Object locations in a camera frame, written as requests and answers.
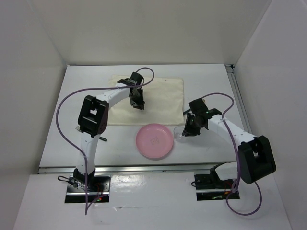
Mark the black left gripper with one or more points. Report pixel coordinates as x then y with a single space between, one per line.
140 102

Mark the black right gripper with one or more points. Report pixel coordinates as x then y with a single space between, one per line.
187 130

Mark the clear plastic cup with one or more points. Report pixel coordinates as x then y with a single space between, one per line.
177 134

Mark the cream cloth placemat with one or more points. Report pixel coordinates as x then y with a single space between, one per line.
164 98

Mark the pink round plate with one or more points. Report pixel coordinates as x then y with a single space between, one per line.
154 141

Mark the gold fork green handle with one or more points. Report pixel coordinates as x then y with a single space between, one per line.
101 138

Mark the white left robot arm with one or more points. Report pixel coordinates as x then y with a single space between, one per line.
93 119

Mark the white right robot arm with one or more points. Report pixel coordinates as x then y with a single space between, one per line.
254 156

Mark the aluminium front frame rail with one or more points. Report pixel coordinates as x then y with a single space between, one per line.
134 168

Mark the aluminium frame rail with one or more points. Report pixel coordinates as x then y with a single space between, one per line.
242 107
134 168

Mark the aluminium right frame rail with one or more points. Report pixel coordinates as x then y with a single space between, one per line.
242 107

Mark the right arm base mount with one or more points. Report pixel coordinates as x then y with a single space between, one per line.
210 188

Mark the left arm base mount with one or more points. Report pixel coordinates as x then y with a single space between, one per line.
98 191

